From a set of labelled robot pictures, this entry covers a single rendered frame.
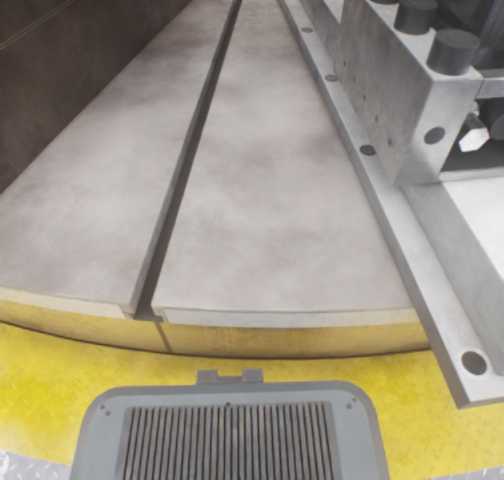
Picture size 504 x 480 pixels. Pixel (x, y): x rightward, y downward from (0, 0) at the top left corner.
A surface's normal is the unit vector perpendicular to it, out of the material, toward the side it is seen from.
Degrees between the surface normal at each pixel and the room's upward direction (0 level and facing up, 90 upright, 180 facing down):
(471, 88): 90
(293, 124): 0
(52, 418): 0
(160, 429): 0
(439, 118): 90
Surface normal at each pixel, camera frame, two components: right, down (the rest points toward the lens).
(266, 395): -0.01, -0.64
